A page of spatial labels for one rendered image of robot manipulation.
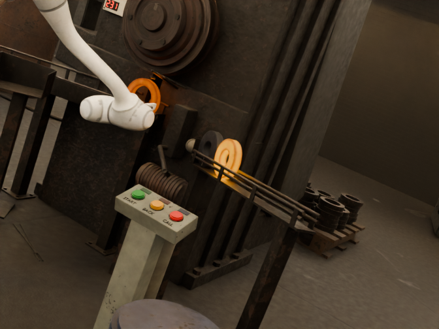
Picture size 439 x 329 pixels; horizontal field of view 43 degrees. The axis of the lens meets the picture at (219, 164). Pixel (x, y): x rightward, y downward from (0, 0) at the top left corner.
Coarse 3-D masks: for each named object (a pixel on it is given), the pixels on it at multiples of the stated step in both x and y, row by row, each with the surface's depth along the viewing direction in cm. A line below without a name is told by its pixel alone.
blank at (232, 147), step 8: (224, 144) 214; (232, 144) 209; (216, 152) 218; (224, 152) 215; (232, 152) 208; (240, 152) 208; (216, 160) 217; (224, 160) 216; (232, 160) 207; (240, 160) 207; (232, 168) 207; (224, 176) 210
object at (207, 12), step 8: (128, 0) 258; (208, 0) 239; (208, 8) 239; (208, 16) 239; (208, 24) 239; (208, 32) 239; (200, 40) 241; (208, 40) 244; (128, 48) 259; (200, 48) 241; (136, 56) 257; (192, 56) 243; (200, 56) 247; (144, 64) 255; (176, 64) 247; (184, 64) 245; (192, 64) 249; (152, 72) 253; (160, 72) 251; (168, 72) 249
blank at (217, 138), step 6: (210, 132) 226; (216, 132) 225; (204, 138) 229; (210, 138) 225; (216, 138) 221; (222, 138) 222; (204, 144) 228; (210, 144) 229; (216, 144) 220; (198, 150) 232; (204, 150) 229; (216, 150) 219; (198, 156) 231; (210, 156) 222; (210, 162) 221; (210, 168) 225
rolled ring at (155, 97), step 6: (138, 78) 259; (144, 78) 257; (132, 84) 260; (138, 84) 259; (144, 84) 257; (150, 84) 255; (132, 90) 261; (150, 90) 256; (156, 90) 255; (156, 96) 254; (150, 102) 256; (156, 102) 255; (156, 108) 257
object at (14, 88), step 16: (0, 64) 264; (16, 64) 264; (32, 64) 265; (0, 80) 263; (16, 80) 266; (32, 80) 267; (48, 80) 252; (16, 96) 255; (32, 96) 249; (48, 96) 270; (16, 112) 257; (16, 128) 259; (0, 144) 260; (0, 160) 262; (0, 176) 264; (0, 192) 271; (0, 208) 270
